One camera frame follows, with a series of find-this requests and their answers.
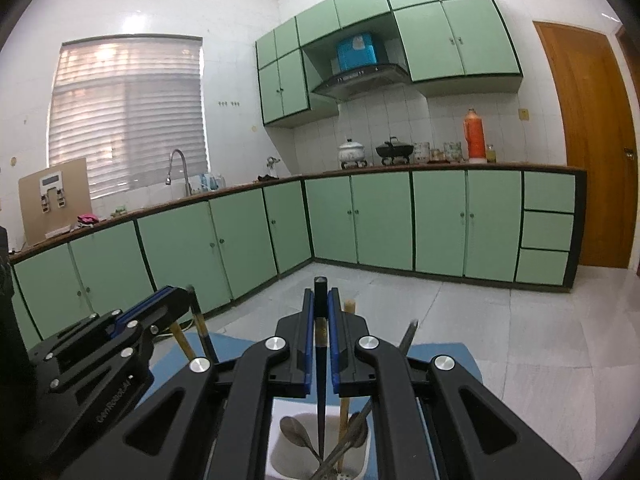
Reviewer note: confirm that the grey chopstick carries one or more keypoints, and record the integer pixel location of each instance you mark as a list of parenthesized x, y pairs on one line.
[(410, 332)]

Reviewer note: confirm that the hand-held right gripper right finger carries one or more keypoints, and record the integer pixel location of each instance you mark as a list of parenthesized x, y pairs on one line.
[(334, 345)]

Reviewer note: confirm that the wooden door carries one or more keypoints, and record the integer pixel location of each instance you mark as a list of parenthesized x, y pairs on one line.
[(585, 160)]

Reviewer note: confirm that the orange thermos flask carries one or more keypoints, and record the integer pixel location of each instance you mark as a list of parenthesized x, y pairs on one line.
[(476, 140)]

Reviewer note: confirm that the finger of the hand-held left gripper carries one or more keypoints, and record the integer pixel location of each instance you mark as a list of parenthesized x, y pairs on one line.
[(100, 360), (150, 302)]

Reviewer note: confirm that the metal kitchen faucet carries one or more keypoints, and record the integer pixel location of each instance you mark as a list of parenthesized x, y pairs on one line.
[(185, 175)]

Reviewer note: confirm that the green kitchen base cabinets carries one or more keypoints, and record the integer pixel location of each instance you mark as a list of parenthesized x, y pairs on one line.
[(385, 220)]

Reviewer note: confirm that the pink cloth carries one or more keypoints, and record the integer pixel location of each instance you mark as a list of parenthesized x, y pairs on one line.
[(89, 218)]

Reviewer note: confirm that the green kitchen wall cabinets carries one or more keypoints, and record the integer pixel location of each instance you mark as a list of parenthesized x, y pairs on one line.
[(435, 40)]

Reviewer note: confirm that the stack of patterned bowls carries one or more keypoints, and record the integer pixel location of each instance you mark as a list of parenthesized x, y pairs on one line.
[(422, 151)]

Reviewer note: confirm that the light wooden chopstick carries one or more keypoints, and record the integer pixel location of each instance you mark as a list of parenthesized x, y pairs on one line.
[(348, 306), (182, 342)]

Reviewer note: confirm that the black wok with lid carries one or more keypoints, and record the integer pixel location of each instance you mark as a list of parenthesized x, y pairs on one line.
[(395, 150)]

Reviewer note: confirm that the green cabinet drawer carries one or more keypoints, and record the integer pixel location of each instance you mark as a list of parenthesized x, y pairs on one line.
[(542, 266), (547, 230), (549, 191)]

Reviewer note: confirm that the clear drinking glasses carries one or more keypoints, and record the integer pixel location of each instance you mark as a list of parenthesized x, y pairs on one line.
[(212, 183)]

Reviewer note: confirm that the wall outlet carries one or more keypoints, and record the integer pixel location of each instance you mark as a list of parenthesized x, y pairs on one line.
[(524, 113)]

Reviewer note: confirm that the white window blinds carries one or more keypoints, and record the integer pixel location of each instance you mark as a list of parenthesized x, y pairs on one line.
[(125, 110)]

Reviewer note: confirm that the white lidded pot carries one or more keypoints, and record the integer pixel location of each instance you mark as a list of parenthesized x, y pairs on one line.
[(352, 152)]

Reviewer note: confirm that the brown cardboard board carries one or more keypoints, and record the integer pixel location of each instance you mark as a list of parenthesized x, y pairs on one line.
[(75, 220)]

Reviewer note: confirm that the glass jar with lid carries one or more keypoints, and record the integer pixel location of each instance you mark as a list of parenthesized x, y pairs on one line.
[(491, 154)]

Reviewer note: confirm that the black range hood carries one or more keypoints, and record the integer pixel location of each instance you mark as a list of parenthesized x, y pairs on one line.
[(360, 82)]

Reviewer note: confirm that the small glass jar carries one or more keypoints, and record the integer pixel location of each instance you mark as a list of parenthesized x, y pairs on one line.
[(436, 155)]

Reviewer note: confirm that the blue tablecloth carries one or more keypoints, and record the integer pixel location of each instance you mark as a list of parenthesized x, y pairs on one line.
[(450, 355)]

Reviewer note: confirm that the white plastic utensil holder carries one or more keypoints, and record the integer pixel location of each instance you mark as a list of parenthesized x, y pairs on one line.
[(280, 460)]

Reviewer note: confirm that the black chopstick with gold band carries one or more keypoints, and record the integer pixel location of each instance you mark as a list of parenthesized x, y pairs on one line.
[(320, 305), (191, 297)]

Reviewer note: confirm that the patterned ceramic cup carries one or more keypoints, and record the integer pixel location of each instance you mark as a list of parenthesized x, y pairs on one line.
[(453, 151)]

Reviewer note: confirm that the blue box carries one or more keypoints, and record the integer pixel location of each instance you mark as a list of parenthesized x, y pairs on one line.
[(355, 55)]

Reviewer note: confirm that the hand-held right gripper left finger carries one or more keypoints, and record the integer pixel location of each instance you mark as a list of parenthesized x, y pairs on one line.
[(307, 345)]

